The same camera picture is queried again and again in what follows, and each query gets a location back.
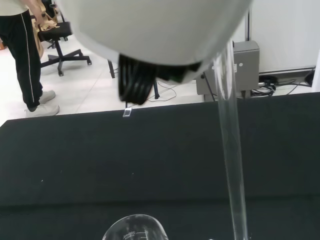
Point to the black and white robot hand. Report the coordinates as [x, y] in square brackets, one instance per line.
[155, 30]

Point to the clear cloth clip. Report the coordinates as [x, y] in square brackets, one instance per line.
[127, 113]

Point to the black office chair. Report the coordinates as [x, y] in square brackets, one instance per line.
[57, 28]

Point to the grey metal cabinet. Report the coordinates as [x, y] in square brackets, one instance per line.
[246, 67]

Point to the white partition board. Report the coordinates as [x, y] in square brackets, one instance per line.
[282, 32]

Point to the black bench cloth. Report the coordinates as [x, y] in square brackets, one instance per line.
[125, 155]

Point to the person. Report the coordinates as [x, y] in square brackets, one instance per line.
[22, 50]

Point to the clear glass beaker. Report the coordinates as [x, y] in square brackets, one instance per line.
[130, 235]

